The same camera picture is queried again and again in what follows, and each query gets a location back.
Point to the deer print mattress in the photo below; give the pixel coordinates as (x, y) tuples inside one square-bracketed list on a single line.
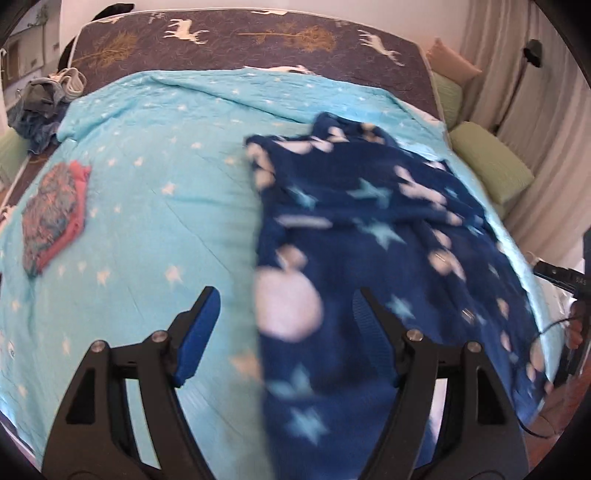
[(258, 50)]

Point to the person's right hand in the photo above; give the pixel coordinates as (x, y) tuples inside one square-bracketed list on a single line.
[(576, 325)]

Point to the light blue star quilt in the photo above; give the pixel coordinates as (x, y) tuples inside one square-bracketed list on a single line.
[(161, 152)]

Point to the coral pink folded garment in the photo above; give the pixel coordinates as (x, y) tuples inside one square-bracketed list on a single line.
[(82, 177)]

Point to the black cloth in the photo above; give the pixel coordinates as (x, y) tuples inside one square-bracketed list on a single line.
[(121, 7)]

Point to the pile of denim clothes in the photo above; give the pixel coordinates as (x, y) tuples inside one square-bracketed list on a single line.
[(32, 120)]

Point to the blue fleece pajama jacket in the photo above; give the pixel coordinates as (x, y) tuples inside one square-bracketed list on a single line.
[(369, 230)]

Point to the grey pleated curtain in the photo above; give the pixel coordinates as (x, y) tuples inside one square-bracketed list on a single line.
[(554, 138)]

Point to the black floor lamp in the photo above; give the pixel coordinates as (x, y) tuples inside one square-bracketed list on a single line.
[(533, 53)]

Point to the large green pillow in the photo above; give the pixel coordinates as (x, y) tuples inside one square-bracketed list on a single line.
[(489, 161)]

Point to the green floor cushion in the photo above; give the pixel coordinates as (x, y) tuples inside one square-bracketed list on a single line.
[(11, 152)]

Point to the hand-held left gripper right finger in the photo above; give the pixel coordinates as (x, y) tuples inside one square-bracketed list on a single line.
[(374, 332)]

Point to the pink pillow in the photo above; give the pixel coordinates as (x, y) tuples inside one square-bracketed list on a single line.
[(455, 62)]

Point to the small green pillow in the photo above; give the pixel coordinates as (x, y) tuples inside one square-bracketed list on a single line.
[(448, 99)]

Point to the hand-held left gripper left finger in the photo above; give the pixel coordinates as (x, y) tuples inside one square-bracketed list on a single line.
[(198, 332)]

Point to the floral patterned folded garment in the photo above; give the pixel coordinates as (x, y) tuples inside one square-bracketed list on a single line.
[(48, 212)]

